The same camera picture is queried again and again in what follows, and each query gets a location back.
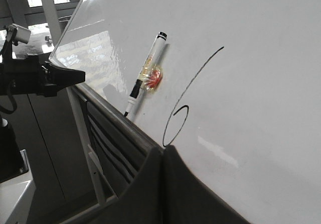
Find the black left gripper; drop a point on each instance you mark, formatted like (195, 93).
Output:
(30, 75)

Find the black white whiteboard marker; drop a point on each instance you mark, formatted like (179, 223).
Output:
(145, 73)

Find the grey whiteboard stand frame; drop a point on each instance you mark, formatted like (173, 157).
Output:
(90, 146)

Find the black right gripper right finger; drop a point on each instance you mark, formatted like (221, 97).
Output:
(186, 199)

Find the white whiteboard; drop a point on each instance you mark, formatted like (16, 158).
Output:
(239, 98)

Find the grey aluminium whiteboard tray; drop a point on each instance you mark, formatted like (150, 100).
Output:
(113, 136)

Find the grey camera on mount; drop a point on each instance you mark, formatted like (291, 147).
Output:
(17, 33)

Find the red round magnet with tape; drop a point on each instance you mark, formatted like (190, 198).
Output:
(151, 80)

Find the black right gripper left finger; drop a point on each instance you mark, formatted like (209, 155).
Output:
(126, 187)

